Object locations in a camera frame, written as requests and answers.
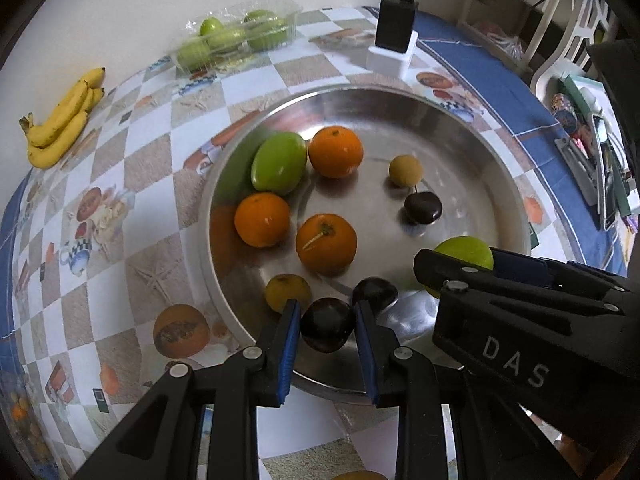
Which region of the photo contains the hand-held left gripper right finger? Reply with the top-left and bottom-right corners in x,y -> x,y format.
352,300 -> 581,480

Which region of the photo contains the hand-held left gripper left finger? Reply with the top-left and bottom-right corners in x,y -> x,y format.
72,300 -> 303,480

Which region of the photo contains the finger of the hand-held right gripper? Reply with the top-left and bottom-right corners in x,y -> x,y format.
492,247 -> 640,291
414,249 -> 626,317

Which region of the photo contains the oval green fruit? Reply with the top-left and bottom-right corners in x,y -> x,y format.
424,236 -> 495,298
250,131 -> 308,196

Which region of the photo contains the small yellow loquat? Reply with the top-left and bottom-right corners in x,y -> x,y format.
264,273 -> 312,314
389,155 -> 423,189

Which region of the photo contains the dark plum with stem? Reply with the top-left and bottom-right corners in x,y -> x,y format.
403,185 -> 443,226

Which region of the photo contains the round steel basin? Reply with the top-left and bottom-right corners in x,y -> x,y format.
200,85 -> 532,403

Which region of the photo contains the small orange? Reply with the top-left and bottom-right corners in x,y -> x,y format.
295,213 -> 359,276
307,126 -> 364,179
234,192 -> 292,248

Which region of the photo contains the grey metal stapler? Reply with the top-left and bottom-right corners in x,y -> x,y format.
554,135 -> 601,206

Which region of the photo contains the black smartphone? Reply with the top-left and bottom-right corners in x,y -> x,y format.
592,114 -> 623,231

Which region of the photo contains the colourful tape roll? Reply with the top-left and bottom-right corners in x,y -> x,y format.
550,92 -> 581,133

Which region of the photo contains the green box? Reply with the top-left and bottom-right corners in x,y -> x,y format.
557,74 -> 633,216

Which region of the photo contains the white plastic stand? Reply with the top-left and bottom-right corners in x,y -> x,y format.
366,30 -> 420,80

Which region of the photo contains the white plastic bag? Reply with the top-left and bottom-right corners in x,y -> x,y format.
470,20 -> 526,58

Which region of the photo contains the checkered printed tablecloth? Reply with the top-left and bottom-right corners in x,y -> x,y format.
0,5 -> 631,480

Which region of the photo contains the white plastic chair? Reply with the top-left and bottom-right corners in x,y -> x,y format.
530,0 -> 621,106

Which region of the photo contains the black power adapter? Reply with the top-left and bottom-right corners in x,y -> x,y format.
375,0 -> 420,55

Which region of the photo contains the clear plastic bag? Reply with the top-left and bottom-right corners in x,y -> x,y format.
0,370 -> 48,466

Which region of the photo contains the clear plastic clamshell container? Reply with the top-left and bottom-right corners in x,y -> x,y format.
170,0 -> 303,73

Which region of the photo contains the yellow banana bunch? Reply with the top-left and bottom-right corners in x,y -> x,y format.
19,66 -> 107,169

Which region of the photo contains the pile of small green apples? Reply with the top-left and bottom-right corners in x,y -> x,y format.
177,9 -> 291,68

